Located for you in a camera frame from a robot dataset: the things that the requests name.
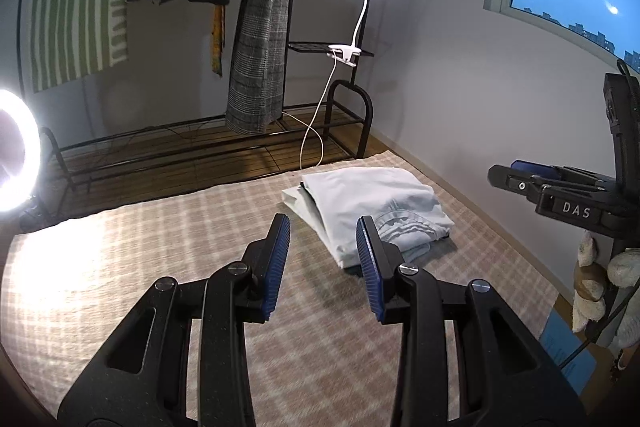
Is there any white t-shirt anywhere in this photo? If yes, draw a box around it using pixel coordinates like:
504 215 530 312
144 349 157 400
300 167 454 269

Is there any black camera cable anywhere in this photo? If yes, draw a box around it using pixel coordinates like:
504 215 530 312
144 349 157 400
560 58 640 371

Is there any yellow hanging scarf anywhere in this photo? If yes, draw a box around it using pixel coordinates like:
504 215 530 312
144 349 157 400
210 5 226 76

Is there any pink plaid blanket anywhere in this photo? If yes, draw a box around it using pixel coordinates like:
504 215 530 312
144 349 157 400
1 170 556 426

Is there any white folded cloth stack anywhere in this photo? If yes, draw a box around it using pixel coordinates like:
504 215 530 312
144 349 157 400
281 184 346 269

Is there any black metal clothes rack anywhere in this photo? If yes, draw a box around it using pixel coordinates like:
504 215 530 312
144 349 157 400
18 0 363 221

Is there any grey plaid hanging coat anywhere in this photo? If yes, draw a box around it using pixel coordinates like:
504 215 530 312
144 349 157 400
226 0 290 134

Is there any white ring light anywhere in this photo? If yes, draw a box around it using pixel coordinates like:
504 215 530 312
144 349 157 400
0 89 41 213

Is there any white lamp cable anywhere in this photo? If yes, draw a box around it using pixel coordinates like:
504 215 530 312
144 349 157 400
278 56 339 170

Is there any blue paper sheet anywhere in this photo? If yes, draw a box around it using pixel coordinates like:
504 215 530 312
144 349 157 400
539 310 597 395

